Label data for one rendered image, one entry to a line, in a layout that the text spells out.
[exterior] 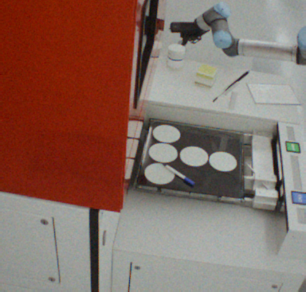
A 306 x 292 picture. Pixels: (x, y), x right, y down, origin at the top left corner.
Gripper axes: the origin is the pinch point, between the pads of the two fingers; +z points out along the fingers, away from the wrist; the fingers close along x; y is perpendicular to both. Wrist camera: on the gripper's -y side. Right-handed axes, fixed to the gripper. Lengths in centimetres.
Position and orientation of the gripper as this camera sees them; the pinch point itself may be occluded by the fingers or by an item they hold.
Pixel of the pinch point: (169, 41)
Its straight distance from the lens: 227.4
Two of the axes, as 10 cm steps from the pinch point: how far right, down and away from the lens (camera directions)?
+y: 7.8, 1.3, 6.2
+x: -1.0, -9.4, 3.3
